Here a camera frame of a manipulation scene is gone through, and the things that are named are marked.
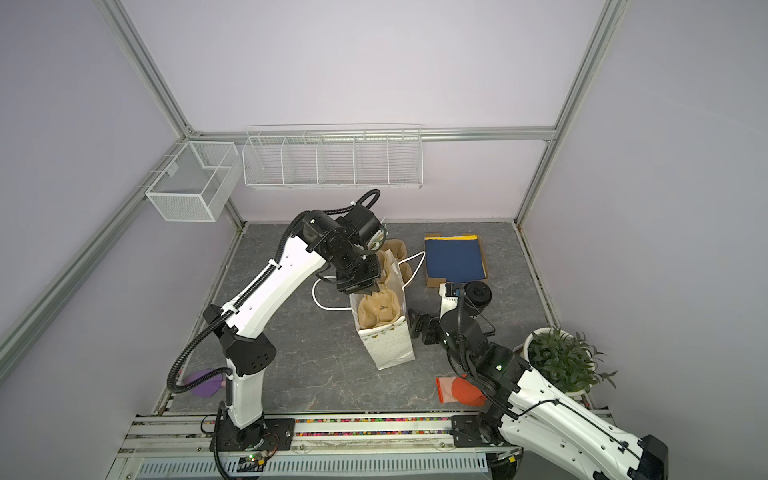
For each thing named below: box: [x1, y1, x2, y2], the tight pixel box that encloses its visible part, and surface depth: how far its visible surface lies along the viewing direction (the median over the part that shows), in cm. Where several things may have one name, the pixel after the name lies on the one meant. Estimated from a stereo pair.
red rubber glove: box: [435, 375, 488, 407], surface depth 81 cm
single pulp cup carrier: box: [358, 289, 401, 329], surface depth 72 cm
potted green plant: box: [524, 326, 618, 396], surface depth 71 cm
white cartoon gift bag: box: [349, 250, 416, 371], surface depth 72 cm
